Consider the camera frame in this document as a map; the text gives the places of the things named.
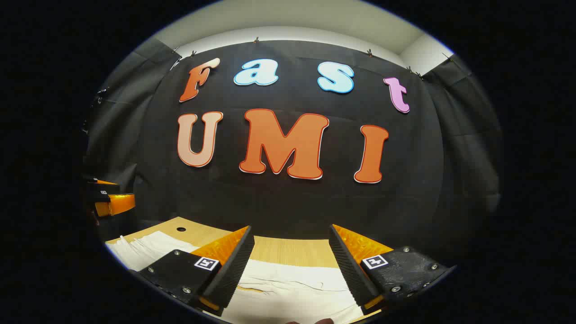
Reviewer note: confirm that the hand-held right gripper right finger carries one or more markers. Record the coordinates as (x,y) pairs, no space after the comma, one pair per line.
(351,270)

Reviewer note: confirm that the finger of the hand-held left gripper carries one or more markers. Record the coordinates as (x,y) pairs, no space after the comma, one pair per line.
(118,204)
(102,186)

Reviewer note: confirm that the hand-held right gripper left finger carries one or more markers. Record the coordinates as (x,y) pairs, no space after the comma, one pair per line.
(234,274)

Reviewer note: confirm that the white jeans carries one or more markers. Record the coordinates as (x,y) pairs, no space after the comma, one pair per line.
(292,288)

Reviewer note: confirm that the black backdrop cloth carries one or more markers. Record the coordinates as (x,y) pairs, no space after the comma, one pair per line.
(288,202)

